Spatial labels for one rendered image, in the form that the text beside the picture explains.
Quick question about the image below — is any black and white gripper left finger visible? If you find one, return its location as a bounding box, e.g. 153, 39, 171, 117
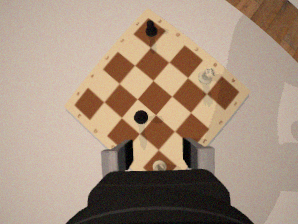
101, 140, 134, 177

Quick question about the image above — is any brown and cream chessboard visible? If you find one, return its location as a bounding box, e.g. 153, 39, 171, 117
64, 8, 251, 171

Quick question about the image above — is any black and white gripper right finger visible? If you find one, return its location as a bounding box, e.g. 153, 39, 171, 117
182, 138, 215, 175

